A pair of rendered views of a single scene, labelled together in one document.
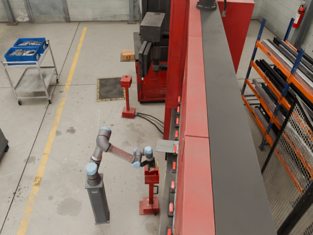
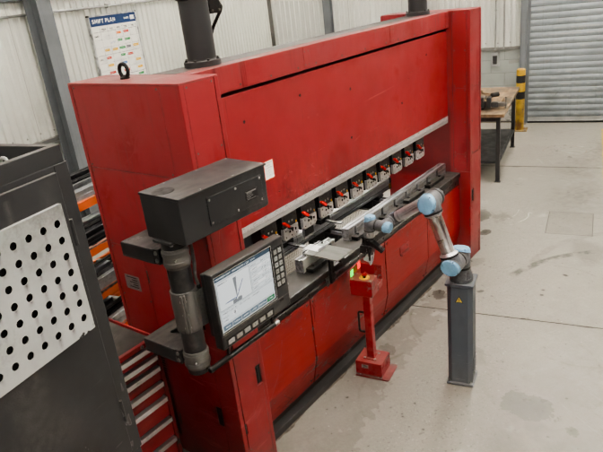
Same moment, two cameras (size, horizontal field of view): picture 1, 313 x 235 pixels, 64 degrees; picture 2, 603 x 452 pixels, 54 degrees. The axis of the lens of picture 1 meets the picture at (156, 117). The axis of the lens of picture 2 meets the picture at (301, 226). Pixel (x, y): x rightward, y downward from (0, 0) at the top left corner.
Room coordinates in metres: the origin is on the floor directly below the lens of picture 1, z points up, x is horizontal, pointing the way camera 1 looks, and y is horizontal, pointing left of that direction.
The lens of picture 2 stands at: (4.95, 1.72, 2.64)
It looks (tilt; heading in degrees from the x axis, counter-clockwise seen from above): 22 degrees down; 214
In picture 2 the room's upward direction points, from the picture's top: 7 degrees counter-clockwise
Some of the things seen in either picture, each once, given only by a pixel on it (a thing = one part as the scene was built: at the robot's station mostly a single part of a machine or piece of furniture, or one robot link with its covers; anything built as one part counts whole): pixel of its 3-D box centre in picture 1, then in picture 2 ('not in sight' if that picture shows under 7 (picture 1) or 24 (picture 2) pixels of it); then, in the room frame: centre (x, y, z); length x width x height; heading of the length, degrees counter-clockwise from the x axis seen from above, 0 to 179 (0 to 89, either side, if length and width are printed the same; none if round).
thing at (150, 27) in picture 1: (153, 50); (219, 268); (3.19, 0.08, 1.53); 0.51 x 0.25 x 0.85; 173
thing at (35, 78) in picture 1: (33, 72); not in sight; (4.27, 2.44, 0.47); 0.90 x 0.66 x 0.95; 7
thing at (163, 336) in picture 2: (166, 72); (193, 329); (3.21, -0.13, 1.18); 0.40 x 0.24 x 0.07; 175
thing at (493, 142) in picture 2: not in sight; (484, 110); (-3.33, -0.58, 0.75); 1.80 x 0.75 x 1.50; 7
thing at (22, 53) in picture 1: (23, 55); not in sight; (4.09, 2.43, 0.92); 0.50 x 0.36 x 0.18; 97
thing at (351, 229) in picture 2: not in sight; (399, 197); (0.64, -0.17, 0.92); 1.67 x 0.06 x 0.10; 175
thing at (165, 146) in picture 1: (167, 146); (327, 252); (1.91, -0.14, 1.00); 0.26 x 0.18 x 0.01; 85
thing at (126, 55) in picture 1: (127, 54); not in sight; (4.02, 0.54, 1.04); 0.30 x 0.26 x 0.12; 7
